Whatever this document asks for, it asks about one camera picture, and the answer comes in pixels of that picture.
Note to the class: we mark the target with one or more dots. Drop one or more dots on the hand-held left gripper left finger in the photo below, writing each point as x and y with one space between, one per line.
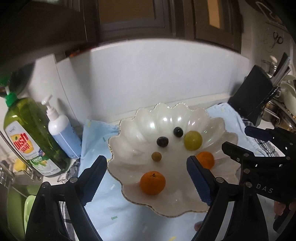
92 184

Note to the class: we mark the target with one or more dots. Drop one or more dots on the light blue patterned cloth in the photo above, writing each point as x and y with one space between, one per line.
108 208

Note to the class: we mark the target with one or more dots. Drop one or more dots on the steel cooking pot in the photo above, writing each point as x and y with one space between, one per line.
275 113

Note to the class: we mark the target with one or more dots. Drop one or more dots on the steel kitchen sink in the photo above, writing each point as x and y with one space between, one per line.
9 208

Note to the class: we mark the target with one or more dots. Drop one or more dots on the yellow sponge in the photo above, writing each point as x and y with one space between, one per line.
19 165

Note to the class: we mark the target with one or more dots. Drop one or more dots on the dark grape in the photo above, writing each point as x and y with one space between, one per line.
178 131
162 141

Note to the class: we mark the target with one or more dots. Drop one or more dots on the black knife block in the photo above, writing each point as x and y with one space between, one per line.
252 95

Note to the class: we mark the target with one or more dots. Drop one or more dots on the green plastic basin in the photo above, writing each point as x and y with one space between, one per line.
29 208

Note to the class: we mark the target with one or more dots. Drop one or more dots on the white blue pump bottle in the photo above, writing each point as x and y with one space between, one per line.
62 134

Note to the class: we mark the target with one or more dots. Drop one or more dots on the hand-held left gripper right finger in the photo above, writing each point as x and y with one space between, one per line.
199 182

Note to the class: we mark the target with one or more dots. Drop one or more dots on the large yellow-green fruit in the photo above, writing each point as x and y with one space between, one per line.
193 140

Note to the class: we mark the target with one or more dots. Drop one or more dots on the green dish soap bottle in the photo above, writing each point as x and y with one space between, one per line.
27 122

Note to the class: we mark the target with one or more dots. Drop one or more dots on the small olive green fruit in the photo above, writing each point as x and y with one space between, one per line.
156 156

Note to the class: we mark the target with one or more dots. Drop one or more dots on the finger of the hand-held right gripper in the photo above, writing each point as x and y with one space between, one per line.
259 133
235 153

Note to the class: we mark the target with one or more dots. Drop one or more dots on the dark brown window frame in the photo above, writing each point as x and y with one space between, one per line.
150 23

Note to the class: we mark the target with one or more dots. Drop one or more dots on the white ceramic teapot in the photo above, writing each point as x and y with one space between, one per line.
289 95

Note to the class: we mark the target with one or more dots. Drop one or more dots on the black scissors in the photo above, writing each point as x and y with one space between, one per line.
277 39

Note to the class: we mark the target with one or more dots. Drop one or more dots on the white scalloped bowl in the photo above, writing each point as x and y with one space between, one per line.
138 129

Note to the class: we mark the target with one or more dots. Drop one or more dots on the person's right hand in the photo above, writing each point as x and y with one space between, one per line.
279 208

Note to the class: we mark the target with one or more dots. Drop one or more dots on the orange mandarin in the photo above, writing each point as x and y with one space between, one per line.
152 183
207 160

